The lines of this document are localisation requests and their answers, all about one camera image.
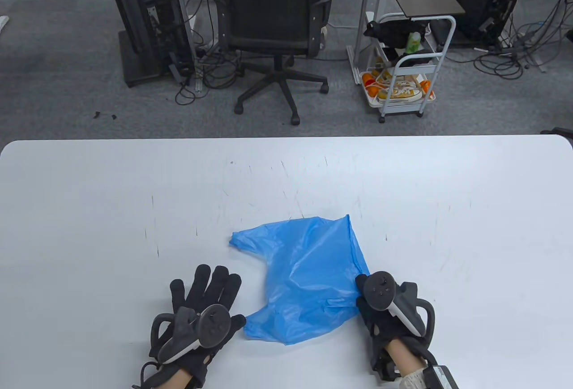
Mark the person's left hand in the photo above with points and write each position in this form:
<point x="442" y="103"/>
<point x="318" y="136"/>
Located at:
<point x="201" y="290"/>

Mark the person's right hand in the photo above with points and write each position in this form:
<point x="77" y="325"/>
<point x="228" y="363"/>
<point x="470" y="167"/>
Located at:
<point x="378" y="324"/>

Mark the blue plastic bag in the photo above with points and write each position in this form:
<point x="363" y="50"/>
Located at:
<point x="309" y="272"/>

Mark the person's left forearm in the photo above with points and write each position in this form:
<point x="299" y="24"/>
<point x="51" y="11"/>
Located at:
<point x="179" y="380"/>

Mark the black bag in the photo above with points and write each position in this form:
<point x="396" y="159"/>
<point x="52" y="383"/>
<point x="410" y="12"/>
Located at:
<point x="394" y="33"/>

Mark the grey right hand controller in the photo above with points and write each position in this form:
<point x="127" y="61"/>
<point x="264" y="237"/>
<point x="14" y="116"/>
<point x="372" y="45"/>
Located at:
<point x="378" y="290"/>

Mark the black right wrist box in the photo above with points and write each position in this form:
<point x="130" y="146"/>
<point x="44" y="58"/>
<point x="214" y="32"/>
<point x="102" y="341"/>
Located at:
<point x="441" y="378"/>

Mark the yellow white sneaker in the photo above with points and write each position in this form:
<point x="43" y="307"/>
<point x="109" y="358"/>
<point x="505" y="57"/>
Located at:
<point x="403" y="94"/>
<point x="389" y="78"/>

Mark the black chair armrest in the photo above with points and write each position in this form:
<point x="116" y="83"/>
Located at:
<point x="559" y="133"/>

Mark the black computer tower on stand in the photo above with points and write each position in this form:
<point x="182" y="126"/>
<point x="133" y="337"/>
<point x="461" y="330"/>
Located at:
<point x="143" y="17"/>

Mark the green bottle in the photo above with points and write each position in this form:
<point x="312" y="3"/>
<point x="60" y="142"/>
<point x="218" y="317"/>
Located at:
<point x="413" y="43"/>

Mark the black office chair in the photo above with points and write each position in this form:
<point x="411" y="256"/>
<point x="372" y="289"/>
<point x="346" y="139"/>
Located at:
<point x="268" y="4"/>

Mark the white utility cart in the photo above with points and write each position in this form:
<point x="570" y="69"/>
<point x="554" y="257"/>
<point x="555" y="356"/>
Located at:
<point x="447" y="35"/>

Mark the silver metal frame post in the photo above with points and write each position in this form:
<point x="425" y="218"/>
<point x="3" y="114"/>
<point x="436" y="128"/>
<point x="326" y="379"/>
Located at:
<point x="179" y="4"/>

